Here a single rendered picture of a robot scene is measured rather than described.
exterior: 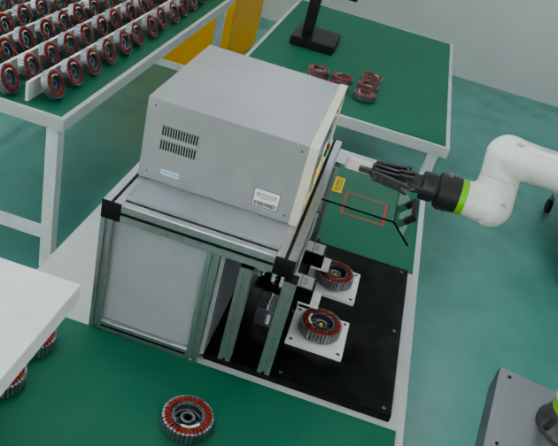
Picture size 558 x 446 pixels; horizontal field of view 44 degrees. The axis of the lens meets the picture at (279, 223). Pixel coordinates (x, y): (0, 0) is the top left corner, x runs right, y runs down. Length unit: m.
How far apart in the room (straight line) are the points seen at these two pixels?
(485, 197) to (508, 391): 0.48
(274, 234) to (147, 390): 0.45
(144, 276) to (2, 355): 0.64
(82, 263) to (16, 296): 0.83
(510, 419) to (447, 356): 1.49
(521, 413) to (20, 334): 1.20
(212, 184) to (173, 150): 0.12
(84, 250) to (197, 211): 0.53
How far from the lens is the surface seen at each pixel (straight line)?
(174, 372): 1.66
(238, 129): 1.50
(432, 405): 2.96
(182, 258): 1.55
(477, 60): 7.01
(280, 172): 1.51
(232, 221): 1.53
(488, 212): 1.78
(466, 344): 3.35
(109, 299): 1.69
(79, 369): 1.65
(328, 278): 1.96
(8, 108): 2.76
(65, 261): 1.94
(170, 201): 1.56
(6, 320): 1.08
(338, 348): 1.80
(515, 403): 1.83
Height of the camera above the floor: 1.94
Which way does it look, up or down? 32 degrees down
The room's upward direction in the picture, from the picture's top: 16 degrees clockwise
